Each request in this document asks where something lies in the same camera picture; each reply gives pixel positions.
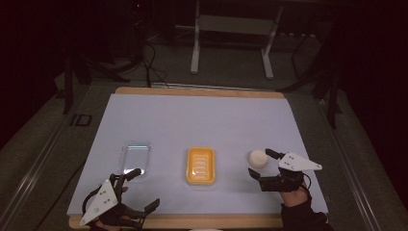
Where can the person's left hand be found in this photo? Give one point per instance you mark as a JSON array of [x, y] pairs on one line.
[[124, 190]]

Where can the round white soap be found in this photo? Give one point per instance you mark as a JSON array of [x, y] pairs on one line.
[[258, 159]]

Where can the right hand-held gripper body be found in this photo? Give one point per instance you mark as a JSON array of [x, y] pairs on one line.
[[296, 163]]

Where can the black stand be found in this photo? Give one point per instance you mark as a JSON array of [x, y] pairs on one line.
[[69, 83], [330, 93]]

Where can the white metal stand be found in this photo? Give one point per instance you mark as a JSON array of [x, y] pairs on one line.
[[235, 25]]

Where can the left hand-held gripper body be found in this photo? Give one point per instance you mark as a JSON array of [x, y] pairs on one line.
[[102, 200]]

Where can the person's right hand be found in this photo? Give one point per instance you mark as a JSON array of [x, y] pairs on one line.
[[293, 199]]

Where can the yellow soap dish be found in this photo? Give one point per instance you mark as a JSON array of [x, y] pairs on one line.
[[200, 165]]

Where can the white table mat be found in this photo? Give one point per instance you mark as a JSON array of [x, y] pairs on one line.
[[198, 122]]

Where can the black floor bracket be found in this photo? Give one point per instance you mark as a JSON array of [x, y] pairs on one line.
[[81, 120]]

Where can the clear plastic soap dish lid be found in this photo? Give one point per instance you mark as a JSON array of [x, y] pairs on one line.
[[135, 157]]

